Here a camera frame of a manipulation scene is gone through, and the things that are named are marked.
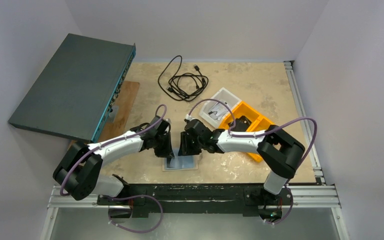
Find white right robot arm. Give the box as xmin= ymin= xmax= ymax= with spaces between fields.
xmin=178 ymin=119 xmax=308 ymax=195

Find white plastic bin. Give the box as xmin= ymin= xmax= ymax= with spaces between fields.
xmin=199 ymin=87 xmax=242 ymax=128

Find orange plastic bin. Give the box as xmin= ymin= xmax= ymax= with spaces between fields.
xmin=217 ymin=101 xmax=275 ymax=163

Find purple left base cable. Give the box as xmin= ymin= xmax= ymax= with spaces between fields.
xmin=107 ymin=195 xmax=164 ymax=235

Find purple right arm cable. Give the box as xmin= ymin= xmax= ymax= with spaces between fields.
xmin=185 ymin=98 xmax=319 ymax=226

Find brown wooden board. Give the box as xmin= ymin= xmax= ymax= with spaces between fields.
xmin=67 ymin=80 xmax=141 ymax=147

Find dark grey network switch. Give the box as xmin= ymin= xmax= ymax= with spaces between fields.
xmin=8 ymin=33 xmax=136 ymax=142

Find papers in white bin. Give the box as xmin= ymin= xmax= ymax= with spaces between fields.
xmin=207 ymin=102 xmax=230 ymax=121

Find black coiled usb cable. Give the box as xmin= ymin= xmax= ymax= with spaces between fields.
xmin=157 ymin=55 xmax=209 ymax=102

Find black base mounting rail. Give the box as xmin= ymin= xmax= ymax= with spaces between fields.
xmin=97 ymin=183 xmax=294 ymax=221

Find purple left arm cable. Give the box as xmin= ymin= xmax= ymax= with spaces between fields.
xmin=59 ymin=104 xmax=168 ymax=197

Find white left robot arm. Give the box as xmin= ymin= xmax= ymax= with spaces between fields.
xmin=52 ymin=116 xmax=174 ymax=201

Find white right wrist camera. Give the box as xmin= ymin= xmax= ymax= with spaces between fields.
xmin=184 ymin=114 xmax=196 ymax=123

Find black part in orange bin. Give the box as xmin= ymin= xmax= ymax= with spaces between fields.
xmin=229 ymin=115 xmax=252 ymax=132

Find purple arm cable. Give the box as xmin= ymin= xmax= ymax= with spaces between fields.
xmin=185 ymin=98 xmax=319 ymax=226
xmin=59 ymin=104 xmax=168 ymax=197

